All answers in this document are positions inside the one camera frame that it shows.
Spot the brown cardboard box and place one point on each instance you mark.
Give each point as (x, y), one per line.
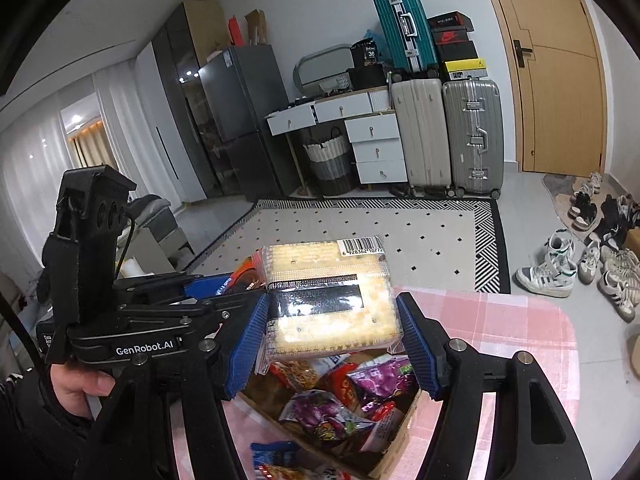
(260, 400)

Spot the pile of sneakers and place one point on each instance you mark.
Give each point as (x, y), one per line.
(555, 265)

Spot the grey white laundry basket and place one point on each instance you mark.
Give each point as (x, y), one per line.
(327, 167)

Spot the pink checkered tablecloth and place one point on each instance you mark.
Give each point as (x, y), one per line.
(500, 320)

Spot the tan curtain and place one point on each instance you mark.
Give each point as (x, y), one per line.
(92, 147)

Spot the blue plastic bag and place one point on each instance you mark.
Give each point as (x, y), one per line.
(372, 37)

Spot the person's left forearm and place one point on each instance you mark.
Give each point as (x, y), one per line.
(35, 435)

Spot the grey refrigerator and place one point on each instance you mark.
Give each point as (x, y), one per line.
(245, 110)

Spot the small cardboard box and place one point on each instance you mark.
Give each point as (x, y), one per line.
(632, 240)

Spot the dark glass cabinet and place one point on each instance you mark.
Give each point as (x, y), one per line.
(175, 100)

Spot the teal suitcase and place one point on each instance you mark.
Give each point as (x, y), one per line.
(400, 25)

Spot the clear cracker packet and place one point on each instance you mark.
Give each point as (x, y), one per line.
(330, 305)

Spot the red white snack packet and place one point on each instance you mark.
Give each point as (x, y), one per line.
(295, 374)

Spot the blue snack packet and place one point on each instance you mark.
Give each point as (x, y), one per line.
(272, 452)

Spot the grey door mat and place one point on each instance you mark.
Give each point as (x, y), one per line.
(557, 190)

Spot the plain red snack packet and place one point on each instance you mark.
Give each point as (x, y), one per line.
(345, 385)

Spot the black storage box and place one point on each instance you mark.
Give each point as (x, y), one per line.
(367, 79)

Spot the beige bin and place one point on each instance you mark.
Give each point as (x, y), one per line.
(634, 352)

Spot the red paper bag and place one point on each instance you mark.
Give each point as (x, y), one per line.
(236, 32)

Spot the white sheer curtains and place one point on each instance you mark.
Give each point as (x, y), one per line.
(30, 170)

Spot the yellow shoe box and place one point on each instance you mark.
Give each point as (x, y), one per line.
(465, 70)

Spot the orange white snack packet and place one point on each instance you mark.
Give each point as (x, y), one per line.
(245, 271)

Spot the person's left hand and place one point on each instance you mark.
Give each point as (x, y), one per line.
(75, 387)

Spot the black paper bag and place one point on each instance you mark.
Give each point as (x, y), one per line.
(366, 54)

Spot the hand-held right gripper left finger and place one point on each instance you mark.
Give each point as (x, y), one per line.
(247, 345)

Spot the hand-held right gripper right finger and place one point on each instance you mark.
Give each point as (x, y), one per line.
(419, 345)

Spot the white wardrobe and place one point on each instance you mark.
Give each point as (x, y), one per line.
(150, 125)

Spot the beige suitcase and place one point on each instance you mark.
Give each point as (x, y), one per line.
(422, 140)

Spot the grey sofa chair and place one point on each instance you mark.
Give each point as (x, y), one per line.
(160, 230)

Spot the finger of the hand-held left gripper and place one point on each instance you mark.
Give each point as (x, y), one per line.
(160, 285)
(175, 316)

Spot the black white patterned rug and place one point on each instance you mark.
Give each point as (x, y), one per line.
(425, 240)

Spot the wooden door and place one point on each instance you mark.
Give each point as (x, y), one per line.
(555, 85)

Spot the red cookie packet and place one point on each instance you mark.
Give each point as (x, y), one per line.
(382, 412)

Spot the purple white snack packet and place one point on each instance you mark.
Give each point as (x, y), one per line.
(385, 377)

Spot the silver suitcase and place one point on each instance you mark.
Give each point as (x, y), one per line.
(472, 135)

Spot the white red-edged snack packet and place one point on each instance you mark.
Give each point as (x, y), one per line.
(333, 474)

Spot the red black shoe box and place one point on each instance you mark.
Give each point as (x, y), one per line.
(455, 46)

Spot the white dresser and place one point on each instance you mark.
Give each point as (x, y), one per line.
(377, 150)

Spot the oval mirror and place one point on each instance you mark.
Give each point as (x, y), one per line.
(320, 67)

